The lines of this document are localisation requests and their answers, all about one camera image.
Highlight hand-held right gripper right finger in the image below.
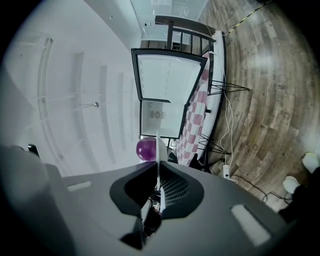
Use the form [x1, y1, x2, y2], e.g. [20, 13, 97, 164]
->
[149, 127, 304, 256]

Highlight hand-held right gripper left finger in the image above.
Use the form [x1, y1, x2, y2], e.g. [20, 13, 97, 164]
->
[59, 161, 161, 256]

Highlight purple eggplant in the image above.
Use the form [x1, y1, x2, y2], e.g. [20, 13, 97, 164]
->
[135, 136, 161, 162]

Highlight small white fridge black frame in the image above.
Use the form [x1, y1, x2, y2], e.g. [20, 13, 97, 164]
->
[131, 47, 209, 140]

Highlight person's white shoe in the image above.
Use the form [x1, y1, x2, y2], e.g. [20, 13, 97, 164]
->
[301, 152, 320, 174]
[282, 175, 301, 195]

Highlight person's dark trouser leg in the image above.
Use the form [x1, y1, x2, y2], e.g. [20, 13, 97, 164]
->
[278, 166, 320, 224]

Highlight pink chequered tablecloth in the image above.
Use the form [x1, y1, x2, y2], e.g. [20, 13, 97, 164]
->
[174, 51, 212, 167]

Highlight white table black hairpin legs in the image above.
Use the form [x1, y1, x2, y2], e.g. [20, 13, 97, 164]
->
[189, 29, 254, 174]

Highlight dark wooden slatted rack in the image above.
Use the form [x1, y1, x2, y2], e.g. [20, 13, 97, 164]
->
[154, 14, 217, 55]

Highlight yellow black striped floor tape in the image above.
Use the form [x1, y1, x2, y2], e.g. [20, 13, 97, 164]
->
[226, 1, 272, 36]

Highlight black cable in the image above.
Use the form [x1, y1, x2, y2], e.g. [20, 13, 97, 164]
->
[228, 174, 293, 205]

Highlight white cable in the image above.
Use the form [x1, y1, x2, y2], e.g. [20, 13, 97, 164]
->
[219, 91, 235, 166]

